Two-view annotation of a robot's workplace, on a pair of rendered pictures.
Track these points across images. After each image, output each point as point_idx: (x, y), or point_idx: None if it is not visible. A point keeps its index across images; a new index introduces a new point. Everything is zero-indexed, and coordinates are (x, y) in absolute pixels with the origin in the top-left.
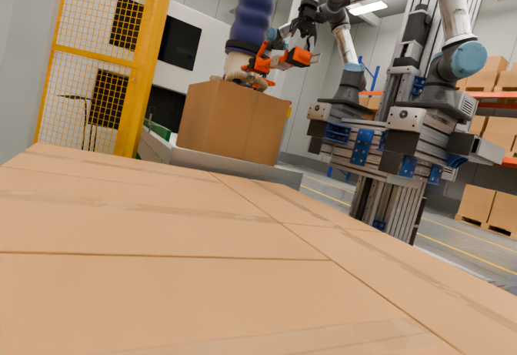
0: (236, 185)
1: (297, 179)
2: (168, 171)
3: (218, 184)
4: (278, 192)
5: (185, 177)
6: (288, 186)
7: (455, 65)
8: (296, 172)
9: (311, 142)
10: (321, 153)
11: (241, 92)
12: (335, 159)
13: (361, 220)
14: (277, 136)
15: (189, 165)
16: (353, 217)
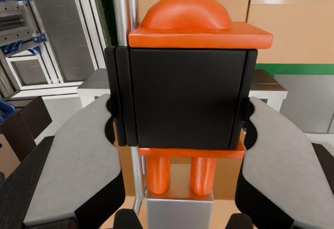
0: None
1: (89, 83)
2: (312, 16)
3: None
4: None
5: None
6: (104, 79)
7: None
8: (89, 88)
9: (41, 129)
10: (32, 97)
11: (215, 187)
12: (5, 83)
13: (7, 15)
14: (115, 135)
15: (253, 83)
16: (14, 31)
